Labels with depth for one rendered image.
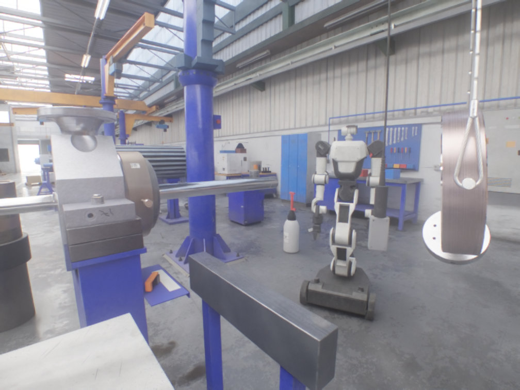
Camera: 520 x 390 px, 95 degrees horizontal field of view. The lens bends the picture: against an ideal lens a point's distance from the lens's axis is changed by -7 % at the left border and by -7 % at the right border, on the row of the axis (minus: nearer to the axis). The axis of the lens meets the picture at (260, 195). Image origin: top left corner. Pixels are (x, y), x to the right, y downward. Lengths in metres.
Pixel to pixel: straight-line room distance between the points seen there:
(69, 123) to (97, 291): 0.59
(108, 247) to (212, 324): 0.48
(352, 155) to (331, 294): 1.10
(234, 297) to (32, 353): 0.47
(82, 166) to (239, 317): 0.68
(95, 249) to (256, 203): 4.04
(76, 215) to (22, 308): 1.93
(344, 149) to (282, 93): 5.84
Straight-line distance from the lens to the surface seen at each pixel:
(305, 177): 6.31
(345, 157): 2.14
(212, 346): 1.14
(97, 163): 0.99
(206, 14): 3.05
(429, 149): 5.50
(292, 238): 3.38
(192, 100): 3.04
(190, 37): 3.25
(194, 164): 2.99
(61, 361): 0.67
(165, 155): 4.89
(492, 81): 5.46
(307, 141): 6.28
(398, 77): 5.98
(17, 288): 2.64
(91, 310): 0.94
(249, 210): 4.65
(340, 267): 2.36
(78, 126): 1.12
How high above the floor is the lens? 1.25
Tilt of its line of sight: 9 degrees down
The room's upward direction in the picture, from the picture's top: straight up
